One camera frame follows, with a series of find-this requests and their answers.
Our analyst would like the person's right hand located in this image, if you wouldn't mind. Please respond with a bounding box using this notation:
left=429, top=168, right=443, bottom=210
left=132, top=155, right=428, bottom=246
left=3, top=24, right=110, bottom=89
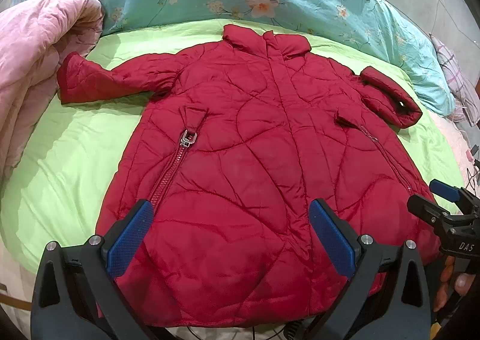
left=433, top=256, right=476, bottom=312

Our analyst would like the pink folded quilt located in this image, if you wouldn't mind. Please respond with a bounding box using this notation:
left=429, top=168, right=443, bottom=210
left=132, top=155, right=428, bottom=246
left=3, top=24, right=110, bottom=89
left=1, top=0, right=103, bottom=181

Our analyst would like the teal floral duvet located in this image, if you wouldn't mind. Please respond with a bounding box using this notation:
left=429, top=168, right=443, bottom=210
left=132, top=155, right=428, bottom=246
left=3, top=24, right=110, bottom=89
left=100, top=0, right=455, bottom=116

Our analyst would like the red quilted puffer coat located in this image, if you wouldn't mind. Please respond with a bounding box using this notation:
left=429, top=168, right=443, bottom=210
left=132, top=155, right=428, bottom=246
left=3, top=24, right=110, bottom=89
left=57, top=24, right=439, bottom=327

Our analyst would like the plaid cloth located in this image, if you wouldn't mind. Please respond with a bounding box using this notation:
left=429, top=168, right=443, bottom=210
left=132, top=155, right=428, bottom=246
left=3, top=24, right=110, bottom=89
left=430, top=34, right=479, bottom=127

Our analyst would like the green bed sheet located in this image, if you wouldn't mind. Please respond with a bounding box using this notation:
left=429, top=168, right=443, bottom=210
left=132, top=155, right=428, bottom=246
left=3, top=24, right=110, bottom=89
left=1, top=19, right=474, bottom=273

